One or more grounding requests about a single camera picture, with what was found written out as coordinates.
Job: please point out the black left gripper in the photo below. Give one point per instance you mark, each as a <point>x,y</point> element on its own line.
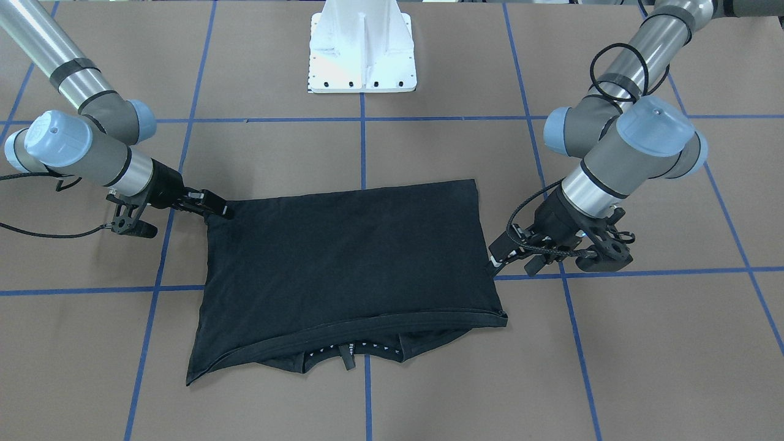
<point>555,216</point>

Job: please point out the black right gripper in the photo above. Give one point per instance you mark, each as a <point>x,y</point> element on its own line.
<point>164,186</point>

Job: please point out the black graphic t-shirt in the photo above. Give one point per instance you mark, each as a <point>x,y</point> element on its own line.
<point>391,272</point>

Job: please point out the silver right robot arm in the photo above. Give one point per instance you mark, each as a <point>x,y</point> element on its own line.
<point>98,142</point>

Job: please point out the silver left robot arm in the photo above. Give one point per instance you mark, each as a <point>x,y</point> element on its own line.
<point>622,135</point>

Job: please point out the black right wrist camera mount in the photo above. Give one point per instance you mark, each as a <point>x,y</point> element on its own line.
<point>128,211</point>

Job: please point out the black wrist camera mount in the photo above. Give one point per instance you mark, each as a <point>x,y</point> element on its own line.
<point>610,250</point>
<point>128,211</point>

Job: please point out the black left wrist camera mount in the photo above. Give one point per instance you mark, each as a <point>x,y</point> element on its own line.
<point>610,250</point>

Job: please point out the white pedestal base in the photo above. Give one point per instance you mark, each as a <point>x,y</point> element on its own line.
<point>361,47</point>

